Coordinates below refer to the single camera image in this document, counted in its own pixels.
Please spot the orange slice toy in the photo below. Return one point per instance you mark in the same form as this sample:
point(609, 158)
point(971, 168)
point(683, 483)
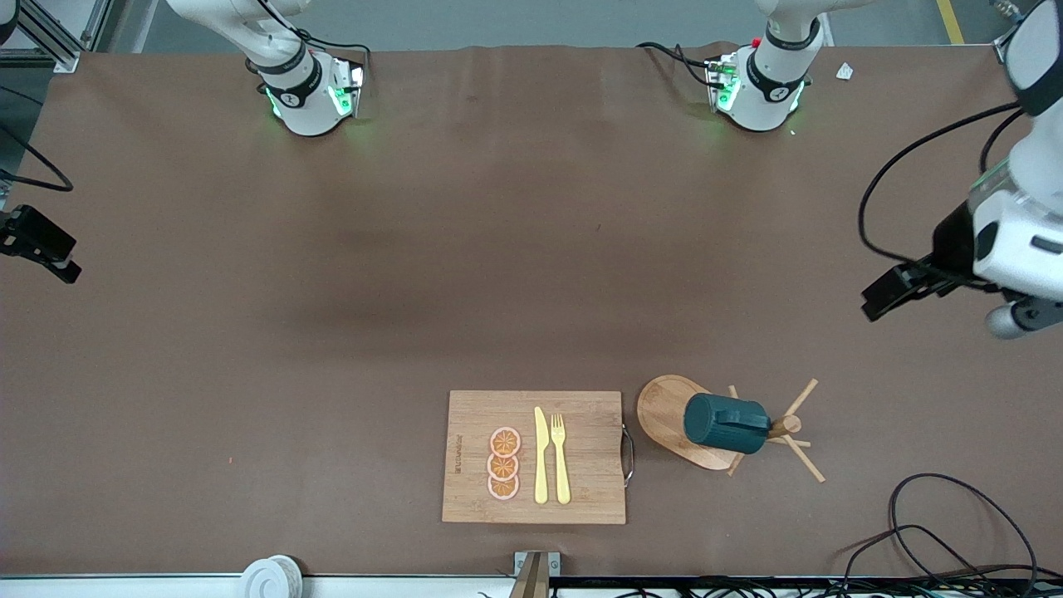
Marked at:
point(505, 442)
point(502, 467)

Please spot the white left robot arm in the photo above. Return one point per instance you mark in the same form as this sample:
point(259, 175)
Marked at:
point(760, 100)

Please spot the wooden cup rack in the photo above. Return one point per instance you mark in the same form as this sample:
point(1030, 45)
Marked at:
point(664, 411)

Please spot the bamboo cutting board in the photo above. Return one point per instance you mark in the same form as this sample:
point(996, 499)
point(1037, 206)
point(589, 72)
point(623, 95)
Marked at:
point(581, 457)

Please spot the yellow plastic knife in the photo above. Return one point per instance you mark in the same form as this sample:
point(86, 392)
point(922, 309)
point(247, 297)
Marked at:
point(541, 457)

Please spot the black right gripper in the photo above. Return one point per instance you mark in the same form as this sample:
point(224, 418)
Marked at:
point(33, 235)

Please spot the yellow plastic fork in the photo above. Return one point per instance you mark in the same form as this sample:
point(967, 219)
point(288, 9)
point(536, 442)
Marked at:
point(561, 469)

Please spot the brown wooden strut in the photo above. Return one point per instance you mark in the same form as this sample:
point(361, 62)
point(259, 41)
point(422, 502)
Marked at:
point(531, 581)

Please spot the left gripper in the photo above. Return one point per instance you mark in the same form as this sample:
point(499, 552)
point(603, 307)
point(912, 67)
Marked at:
point(952, 241)

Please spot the white paper scrap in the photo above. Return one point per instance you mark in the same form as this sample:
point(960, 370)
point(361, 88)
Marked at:
point(845, 71)

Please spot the grey metal bracket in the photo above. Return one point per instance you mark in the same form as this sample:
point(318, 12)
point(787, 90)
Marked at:
point(554, 563)

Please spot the white tape roll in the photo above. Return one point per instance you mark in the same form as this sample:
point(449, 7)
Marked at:
point(270, 577)

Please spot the teal cup yellow inside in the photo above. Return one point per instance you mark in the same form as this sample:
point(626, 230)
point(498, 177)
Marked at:
point(727, 423)

